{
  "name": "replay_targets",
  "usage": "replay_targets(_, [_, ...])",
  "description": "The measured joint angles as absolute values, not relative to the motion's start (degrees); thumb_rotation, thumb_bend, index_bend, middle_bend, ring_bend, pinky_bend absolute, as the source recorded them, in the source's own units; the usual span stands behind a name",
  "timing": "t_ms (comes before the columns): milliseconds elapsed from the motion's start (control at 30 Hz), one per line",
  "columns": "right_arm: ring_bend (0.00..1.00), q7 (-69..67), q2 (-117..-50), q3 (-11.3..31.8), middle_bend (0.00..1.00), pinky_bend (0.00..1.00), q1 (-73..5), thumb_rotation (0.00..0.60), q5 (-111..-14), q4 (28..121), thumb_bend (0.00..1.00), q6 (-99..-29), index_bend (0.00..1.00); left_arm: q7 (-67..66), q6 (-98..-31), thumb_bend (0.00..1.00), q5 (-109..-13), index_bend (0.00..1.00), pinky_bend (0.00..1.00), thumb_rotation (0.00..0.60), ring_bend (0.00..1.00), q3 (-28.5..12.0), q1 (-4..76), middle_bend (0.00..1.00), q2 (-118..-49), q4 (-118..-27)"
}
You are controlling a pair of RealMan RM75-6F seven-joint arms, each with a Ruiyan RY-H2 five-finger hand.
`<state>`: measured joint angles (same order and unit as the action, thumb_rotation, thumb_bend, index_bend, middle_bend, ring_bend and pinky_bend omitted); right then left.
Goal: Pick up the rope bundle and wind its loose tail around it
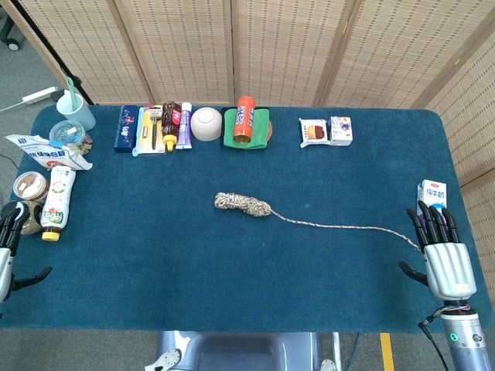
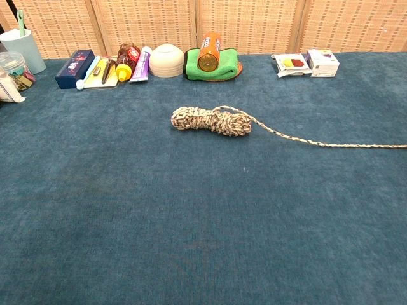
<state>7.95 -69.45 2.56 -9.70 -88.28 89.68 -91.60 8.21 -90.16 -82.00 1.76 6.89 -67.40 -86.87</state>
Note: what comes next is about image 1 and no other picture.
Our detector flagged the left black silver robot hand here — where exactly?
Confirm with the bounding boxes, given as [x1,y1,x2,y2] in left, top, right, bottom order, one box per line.
[0,200,53,305]

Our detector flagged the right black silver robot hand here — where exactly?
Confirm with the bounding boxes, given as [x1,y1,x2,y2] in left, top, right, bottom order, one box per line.
[398,200,477,301]

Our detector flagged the beige speckled braided rope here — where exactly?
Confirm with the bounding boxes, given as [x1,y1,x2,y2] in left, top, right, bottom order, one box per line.
[213,192,423,252]

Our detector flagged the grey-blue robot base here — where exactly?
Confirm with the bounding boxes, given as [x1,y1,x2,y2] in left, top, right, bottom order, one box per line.
[145,331,341,371]

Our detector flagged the orange bottle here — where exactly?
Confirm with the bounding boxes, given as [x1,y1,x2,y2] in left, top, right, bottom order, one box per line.
[233,96,259,145]

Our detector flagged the glass jar with grains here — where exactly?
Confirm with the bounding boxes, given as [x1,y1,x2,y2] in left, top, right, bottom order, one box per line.
[15,200,44,236]

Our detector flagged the brown lidded jar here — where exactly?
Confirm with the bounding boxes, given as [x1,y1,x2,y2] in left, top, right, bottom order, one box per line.
[12,171,50,204]

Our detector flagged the white bottle yellow cap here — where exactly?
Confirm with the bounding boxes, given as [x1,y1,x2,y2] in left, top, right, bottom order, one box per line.
[40,165,77,243]

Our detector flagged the blue white milk carton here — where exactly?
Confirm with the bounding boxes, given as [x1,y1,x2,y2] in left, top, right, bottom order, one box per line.
[416,179,448,221]

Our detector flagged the white sugar bag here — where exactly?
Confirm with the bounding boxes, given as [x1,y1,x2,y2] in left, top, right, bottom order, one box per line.
[4,134,94,172]

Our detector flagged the clear jar with clips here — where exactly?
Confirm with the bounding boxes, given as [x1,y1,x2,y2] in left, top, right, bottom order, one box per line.
[49,119,94,156]

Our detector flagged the light blue plastic cup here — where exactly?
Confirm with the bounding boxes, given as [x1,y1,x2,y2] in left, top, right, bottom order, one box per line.
[56,92,97,131]

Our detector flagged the white power strip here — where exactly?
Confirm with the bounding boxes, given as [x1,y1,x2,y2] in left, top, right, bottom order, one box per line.
[22,87,59,104]

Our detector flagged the dark blue rectangular box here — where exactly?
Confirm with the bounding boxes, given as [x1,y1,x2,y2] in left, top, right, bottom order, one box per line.
[113,104,140,154]

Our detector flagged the green plastic spoon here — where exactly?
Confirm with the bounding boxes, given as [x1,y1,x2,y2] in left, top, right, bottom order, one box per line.
[64,76,77,113]

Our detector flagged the light blue toothbrush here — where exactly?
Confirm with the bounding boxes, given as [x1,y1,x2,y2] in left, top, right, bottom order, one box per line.
[131,107,146,158]

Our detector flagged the yellow razor blister pack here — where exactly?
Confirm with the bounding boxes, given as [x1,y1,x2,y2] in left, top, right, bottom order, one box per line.
[137,106,168,155]

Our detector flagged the small white purple carton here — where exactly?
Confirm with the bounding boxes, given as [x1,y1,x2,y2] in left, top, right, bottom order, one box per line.
[329,115,353,147]

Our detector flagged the black stand pole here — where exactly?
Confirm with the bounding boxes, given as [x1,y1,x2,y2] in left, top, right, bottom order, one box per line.
[19,0,96,106]

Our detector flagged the black office chair base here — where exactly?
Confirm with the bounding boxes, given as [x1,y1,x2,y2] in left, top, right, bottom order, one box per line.
[0,3,21,52]

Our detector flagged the blue carpet table mat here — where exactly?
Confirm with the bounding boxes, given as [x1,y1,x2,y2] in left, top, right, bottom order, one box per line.
[0,104,489,335]

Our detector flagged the white snack packet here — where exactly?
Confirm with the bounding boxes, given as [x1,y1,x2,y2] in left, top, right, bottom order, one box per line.
[299,117,332,148]

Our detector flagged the honey bottle yellow cap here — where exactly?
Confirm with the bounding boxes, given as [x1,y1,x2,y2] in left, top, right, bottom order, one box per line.
[161,100,183,154]

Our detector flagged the purple toothpaste tube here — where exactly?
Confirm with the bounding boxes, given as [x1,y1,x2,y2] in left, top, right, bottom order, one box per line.
[176,101,193,151]

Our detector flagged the white upturned bowl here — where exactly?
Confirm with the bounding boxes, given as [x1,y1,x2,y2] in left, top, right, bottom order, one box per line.
[189,107,224,142]

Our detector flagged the green folded cloth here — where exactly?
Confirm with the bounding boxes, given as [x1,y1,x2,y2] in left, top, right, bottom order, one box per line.
[222,107,271,149]

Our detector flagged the multicoloured wrist wire bundle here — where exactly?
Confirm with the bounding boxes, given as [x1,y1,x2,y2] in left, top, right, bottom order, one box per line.
[432,304,473,315]

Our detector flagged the black arm cable with connector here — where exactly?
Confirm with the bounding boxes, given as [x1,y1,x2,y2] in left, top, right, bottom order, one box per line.
[416,307,452,371]

